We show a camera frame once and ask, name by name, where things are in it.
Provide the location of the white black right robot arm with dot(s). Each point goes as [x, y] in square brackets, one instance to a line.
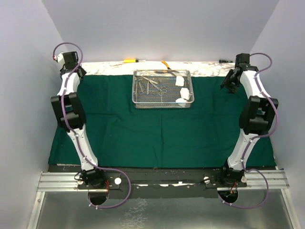
[256, 118]

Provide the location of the black green screwdriver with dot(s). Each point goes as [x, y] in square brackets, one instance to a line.
[226, 61]

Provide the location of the steel tweezers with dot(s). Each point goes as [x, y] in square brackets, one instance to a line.
[151, 81]

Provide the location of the white gauze pad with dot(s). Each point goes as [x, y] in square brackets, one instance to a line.
[181, 100]
[185, 93]
[179, 81]

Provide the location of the yellow black needle-nose pliers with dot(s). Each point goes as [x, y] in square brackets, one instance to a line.
[166, 68]

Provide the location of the dark green surgical cloth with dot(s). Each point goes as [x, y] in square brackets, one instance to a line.
[120, 135]

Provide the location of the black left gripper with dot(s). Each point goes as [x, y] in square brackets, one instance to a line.
[82, 72]

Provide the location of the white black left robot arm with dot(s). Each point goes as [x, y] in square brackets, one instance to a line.
[70, 116]

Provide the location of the aluminium extrusion rail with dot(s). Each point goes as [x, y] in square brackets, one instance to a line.
[65, 182]

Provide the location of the white gauze pad top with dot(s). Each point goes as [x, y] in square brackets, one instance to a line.
[179, 81]

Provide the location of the yellow handled screwdriver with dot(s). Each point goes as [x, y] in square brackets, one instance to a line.
[132, 60]

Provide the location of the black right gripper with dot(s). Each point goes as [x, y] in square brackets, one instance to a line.
[226, 83]

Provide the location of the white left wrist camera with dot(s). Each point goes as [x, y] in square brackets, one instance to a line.
[59, 58]

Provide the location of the steel mesh instrument tray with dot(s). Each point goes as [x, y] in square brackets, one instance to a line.
[153, 100]

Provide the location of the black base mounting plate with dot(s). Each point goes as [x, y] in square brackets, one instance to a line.
[166, 183]

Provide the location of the white gauze pad bottom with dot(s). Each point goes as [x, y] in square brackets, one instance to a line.
[181, 100]

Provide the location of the steel surgical forceps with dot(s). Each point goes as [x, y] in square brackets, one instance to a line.
[143, 87]

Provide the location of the steel surgical scissors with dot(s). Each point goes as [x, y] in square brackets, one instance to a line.
[161, 88]

